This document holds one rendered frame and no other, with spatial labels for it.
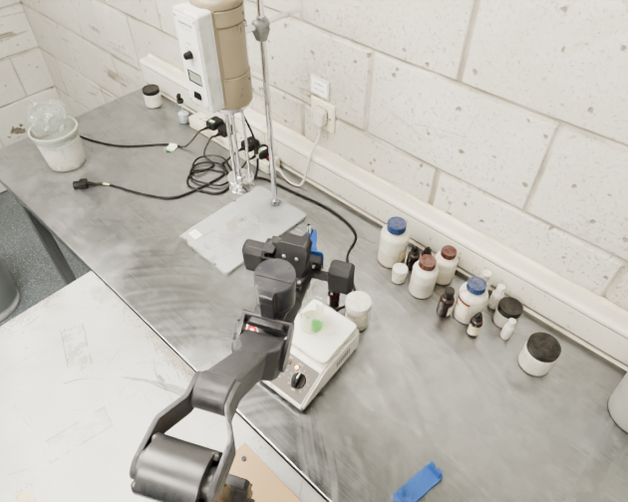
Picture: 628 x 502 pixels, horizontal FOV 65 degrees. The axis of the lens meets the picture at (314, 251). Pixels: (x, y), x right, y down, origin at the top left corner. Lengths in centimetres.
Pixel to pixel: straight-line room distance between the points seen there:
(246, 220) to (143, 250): 29
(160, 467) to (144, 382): 66
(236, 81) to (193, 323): 55
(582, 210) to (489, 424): 47
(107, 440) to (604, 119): 110
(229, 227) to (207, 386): 89
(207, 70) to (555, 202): 75
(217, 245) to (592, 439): 95
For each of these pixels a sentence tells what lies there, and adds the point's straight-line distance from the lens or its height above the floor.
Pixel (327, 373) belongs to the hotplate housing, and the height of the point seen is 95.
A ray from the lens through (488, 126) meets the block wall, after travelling 113.
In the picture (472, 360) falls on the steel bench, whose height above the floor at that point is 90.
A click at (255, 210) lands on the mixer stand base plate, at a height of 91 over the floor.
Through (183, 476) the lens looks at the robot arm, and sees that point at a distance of 50.
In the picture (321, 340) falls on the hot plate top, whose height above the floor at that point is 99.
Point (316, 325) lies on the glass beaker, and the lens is 102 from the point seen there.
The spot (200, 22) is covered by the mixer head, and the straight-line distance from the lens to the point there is 101.
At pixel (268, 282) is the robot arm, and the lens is 67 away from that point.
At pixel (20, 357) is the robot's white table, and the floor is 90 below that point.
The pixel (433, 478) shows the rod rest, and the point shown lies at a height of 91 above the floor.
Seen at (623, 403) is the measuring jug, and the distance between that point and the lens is 117.
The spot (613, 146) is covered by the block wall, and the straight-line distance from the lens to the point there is 105.
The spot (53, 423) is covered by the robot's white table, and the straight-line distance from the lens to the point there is 118.
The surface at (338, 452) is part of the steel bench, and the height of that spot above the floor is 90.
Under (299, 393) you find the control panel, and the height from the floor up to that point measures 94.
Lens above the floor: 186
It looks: 47 degrees down
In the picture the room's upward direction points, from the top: straight up
